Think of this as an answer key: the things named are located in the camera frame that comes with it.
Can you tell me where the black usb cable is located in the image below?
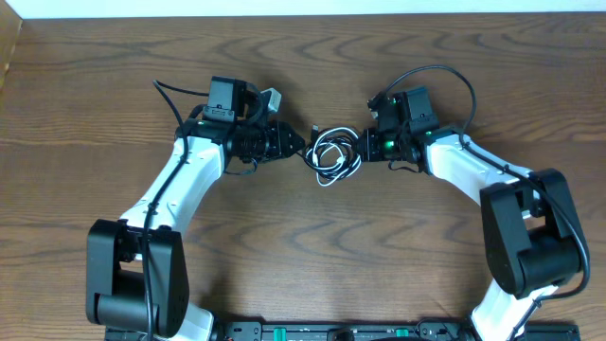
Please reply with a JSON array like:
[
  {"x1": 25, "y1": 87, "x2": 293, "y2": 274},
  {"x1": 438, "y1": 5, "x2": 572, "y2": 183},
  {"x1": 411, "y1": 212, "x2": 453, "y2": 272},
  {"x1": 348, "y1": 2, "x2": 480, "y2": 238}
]
[{"x1": 302, "y1": 124, "x2": 363, "y2": 184}]

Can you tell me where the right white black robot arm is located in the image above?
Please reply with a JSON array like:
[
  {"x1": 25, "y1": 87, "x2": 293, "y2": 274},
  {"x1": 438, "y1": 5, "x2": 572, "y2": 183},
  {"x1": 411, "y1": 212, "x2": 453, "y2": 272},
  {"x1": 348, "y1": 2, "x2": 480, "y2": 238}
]
[{"x1": 357, "y1": 127, "x2": 591, "y2": 340}]

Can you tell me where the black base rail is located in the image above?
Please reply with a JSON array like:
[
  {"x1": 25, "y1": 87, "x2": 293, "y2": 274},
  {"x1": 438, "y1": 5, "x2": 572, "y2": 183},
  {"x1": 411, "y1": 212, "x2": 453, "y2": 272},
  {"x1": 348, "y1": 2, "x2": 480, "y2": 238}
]
[{"x1": 103, "y1": 318, "x2": 581, "y2": 341}]

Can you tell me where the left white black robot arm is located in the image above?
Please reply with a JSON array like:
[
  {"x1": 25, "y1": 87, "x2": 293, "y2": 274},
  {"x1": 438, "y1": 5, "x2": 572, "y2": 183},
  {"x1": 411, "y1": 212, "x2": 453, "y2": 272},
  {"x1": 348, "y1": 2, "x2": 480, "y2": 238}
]
[{"x1": 85, "y1": 118, "x2": 305, "y2": 340}]

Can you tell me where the white usb cable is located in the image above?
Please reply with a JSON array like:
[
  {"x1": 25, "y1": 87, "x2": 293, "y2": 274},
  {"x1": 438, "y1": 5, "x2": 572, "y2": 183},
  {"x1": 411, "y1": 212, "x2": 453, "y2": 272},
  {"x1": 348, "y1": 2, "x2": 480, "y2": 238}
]
[{"x1": 308, "y1": 127, "x2": 363, "y2": 188}]

